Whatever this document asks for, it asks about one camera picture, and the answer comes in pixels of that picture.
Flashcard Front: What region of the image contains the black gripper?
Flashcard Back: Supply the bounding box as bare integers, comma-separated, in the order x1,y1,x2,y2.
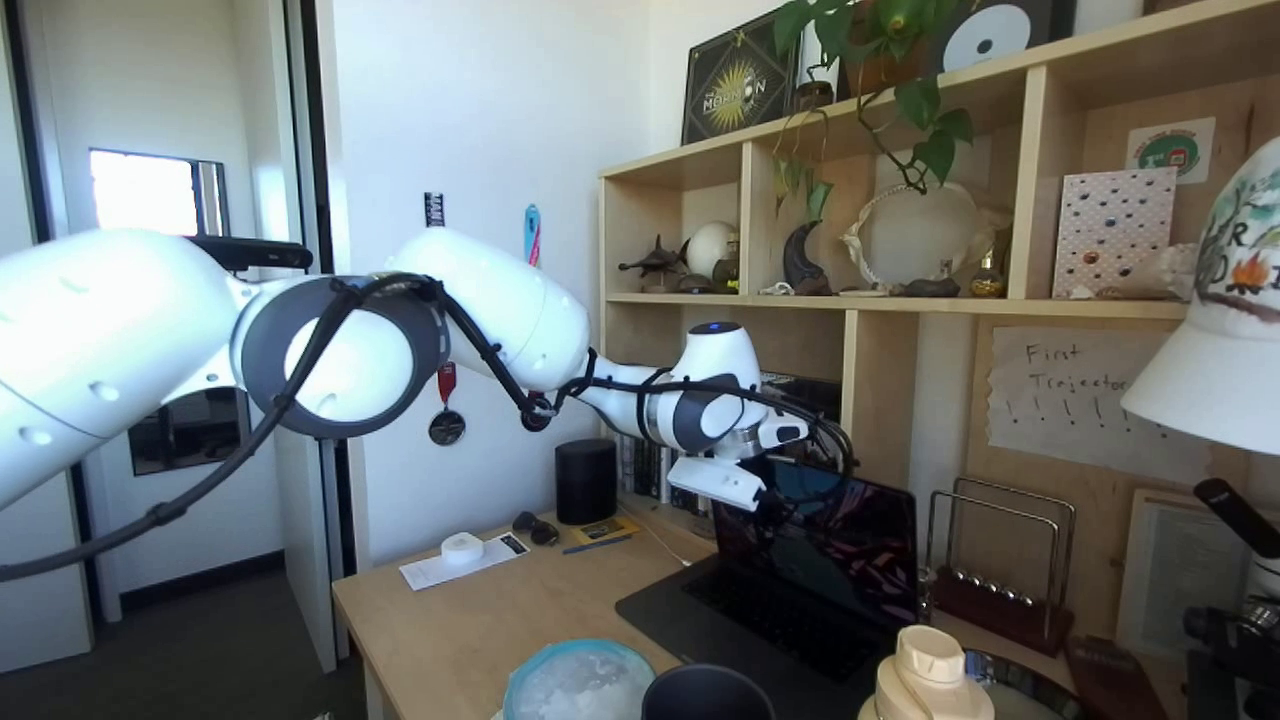
742,455,860,534

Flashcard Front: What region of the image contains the black laptop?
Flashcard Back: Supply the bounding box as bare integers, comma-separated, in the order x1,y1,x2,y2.
611,465,927,720

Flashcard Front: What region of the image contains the wooden shelf unit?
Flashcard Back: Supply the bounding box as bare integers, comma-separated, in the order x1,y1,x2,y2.
596,0,1280,670

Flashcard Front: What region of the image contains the yellow flat tool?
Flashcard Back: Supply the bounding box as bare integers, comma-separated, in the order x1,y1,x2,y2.
557,518,635,554

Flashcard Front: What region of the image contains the black cylinder speaker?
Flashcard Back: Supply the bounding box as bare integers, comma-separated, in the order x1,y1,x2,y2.
553,435,619,527

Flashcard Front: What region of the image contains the newton cradle toy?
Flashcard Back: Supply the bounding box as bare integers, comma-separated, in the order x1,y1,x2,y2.
923,474,1078,654

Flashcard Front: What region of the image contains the black mug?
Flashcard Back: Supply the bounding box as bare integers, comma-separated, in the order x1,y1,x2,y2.
641,660,779,720

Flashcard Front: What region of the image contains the black crescent figure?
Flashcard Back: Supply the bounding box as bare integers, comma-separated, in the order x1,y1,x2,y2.
777,214,837,294

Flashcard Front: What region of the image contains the white round ornament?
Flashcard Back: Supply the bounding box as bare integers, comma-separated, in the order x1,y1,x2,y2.
682,214,739,283

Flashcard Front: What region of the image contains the small black desk gadget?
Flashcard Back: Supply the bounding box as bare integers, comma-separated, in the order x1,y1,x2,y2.
513,507,563,549

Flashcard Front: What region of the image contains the dark shark figure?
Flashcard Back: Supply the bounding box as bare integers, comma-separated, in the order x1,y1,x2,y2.
611,234,695,290

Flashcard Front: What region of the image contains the white jawbone ornament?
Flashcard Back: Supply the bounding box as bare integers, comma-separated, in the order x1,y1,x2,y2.
843,178,1004,294

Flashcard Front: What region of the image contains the small gold bottle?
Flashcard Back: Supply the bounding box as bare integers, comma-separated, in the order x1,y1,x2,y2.
964,232,1012,298

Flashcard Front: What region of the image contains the clear teal rimmed container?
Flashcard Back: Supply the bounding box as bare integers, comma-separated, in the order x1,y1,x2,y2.
498,634,659,720

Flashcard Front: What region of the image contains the handwritten paper note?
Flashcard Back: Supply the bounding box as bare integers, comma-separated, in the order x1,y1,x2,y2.
982,323,1212,488

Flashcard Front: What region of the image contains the white tape roll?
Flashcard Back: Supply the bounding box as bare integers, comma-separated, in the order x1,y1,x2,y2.
436,527,486,566

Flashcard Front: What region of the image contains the round medal red ribbon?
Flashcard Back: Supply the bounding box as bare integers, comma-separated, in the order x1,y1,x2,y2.
423,359,472,452

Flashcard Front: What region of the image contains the light framed picture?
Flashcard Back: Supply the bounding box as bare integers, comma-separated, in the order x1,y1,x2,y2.
1114,484,1256,630

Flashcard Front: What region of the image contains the white paper sheet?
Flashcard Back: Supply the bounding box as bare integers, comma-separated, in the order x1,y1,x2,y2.
397,531,533,597

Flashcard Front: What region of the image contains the green leafy plant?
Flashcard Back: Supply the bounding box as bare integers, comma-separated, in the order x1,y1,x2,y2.
766,0,974,214

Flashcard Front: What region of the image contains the white dotted card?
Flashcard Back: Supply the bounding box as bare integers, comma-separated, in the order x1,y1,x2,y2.
1051,163,1178,298

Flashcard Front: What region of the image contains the black framed yellow artwork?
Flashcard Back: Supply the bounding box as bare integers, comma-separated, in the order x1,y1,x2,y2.
678,15,792,149

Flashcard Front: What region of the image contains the white lamp shade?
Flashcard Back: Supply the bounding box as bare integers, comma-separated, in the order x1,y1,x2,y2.
1121,132,1280,459

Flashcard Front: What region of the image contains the black microscope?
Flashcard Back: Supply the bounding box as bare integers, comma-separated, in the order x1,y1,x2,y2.
1178,474,1280,720

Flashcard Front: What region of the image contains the small green picture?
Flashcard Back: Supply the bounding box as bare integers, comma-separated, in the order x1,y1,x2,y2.
1124,117,1219,186

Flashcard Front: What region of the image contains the black horizontal bar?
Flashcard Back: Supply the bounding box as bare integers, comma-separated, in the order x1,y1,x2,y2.
191,232,317,274

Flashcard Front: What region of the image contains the cream stacked ring sculpture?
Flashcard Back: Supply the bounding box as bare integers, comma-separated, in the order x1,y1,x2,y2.
857,619,1001,720

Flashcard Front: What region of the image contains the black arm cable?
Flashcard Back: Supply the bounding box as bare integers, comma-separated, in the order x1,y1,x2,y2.
0,272,860,589

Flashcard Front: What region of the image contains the colourful wall sticker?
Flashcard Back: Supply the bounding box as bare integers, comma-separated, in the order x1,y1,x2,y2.
518,201,548,272

